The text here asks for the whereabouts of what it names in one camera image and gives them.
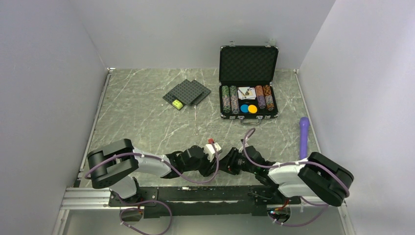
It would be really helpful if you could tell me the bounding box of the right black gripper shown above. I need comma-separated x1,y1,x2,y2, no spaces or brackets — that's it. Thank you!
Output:
216,147,257,175

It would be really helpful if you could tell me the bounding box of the purple-grey chip stack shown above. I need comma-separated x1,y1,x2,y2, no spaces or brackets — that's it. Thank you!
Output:
230,98,239,110

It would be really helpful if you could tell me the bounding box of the grey chip stack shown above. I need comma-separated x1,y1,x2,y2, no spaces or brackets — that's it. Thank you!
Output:
222,97,231,110

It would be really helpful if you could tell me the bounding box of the purple chip stack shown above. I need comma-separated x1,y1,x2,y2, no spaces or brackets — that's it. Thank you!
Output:
257,95,266,109

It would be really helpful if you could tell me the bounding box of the small chip stack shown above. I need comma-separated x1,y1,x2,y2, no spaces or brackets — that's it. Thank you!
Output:
265,95,274,106

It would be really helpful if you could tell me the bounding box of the dark green chip stack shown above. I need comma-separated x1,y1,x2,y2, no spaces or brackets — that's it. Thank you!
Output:
229,86,238,99

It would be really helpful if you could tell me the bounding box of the red chip stack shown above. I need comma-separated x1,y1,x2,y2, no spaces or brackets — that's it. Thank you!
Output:
255,85,264,96

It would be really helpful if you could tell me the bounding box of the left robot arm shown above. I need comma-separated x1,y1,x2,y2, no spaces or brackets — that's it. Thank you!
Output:
84,139,222,206

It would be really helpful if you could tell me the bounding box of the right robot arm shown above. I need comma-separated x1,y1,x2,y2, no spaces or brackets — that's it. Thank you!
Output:
219,146,354,207

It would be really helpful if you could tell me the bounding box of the blue dealer button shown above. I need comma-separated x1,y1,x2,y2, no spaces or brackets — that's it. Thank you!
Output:
240,104,249,113

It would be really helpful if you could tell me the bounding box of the yellow dealer button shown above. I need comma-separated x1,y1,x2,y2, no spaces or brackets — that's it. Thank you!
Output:
248,105,258,114

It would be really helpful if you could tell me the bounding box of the playing cards deck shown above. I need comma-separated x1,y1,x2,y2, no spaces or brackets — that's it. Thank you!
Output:
237,87,256,100

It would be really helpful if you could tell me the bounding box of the yellow-green dice block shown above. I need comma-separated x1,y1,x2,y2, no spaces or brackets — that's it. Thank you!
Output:
171,99,184,110

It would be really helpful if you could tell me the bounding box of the dark foam pad top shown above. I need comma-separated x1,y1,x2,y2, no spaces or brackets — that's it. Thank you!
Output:
162,79,203,105

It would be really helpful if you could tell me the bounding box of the purple cylinder object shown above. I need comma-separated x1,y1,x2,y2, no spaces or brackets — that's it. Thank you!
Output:
299,117,310,160

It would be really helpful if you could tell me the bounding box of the black poker case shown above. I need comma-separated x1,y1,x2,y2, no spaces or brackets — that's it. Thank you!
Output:
219,46,279,124

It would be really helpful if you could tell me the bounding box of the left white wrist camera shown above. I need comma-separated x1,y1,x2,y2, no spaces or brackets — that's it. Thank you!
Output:
204,139,222,162

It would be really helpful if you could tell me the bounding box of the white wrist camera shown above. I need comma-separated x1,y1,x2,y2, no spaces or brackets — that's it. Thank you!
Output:
204,139,222,162
239,139,249,153

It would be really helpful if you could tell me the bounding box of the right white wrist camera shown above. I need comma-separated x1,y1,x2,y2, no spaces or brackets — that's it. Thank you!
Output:
239,139,249,153

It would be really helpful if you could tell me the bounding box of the black base frame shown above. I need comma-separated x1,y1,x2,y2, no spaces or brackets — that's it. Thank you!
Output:
108,185,301,218

